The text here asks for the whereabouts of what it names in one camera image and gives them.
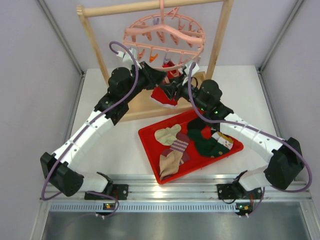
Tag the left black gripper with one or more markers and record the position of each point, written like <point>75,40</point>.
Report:
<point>153,76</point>

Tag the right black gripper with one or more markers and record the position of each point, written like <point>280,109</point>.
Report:
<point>171,90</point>

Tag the pink round clip hanger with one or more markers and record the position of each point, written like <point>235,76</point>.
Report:
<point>168,34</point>

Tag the beige purple striped sock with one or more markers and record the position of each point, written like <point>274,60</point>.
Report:
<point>181,145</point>

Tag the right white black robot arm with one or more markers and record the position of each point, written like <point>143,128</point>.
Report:
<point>283,157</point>

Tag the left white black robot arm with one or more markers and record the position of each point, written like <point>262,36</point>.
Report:
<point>59,167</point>

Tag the red sock on hanger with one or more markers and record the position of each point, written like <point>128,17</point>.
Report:
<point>159,96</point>

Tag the purple clip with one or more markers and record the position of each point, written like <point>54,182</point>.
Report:
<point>166,60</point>

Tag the wooden hanger rack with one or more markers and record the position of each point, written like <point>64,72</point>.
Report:
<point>136,109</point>

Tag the cream yellow sock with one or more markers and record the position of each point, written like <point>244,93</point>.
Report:
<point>167,136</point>

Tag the dark green sock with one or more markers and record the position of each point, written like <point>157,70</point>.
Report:
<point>206,147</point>

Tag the black white striped sock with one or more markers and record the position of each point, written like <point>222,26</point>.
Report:
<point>215,131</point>

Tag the white patterned sock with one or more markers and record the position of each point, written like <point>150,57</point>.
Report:
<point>224,140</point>

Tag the red plastic tray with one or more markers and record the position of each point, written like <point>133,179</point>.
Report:
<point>153,148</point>

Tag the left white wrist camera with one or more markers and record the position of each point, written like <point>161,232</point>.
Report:
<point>126,58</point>

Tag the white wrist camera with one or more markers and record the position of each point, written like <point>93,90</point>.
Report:
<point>190,68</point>
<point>126,58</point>

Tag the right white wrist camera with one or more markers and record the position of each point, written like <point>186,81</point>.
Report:
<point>190,68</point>

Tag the aluminium mounting rail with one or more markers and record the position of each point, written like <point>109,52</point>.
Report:
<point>189,194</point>

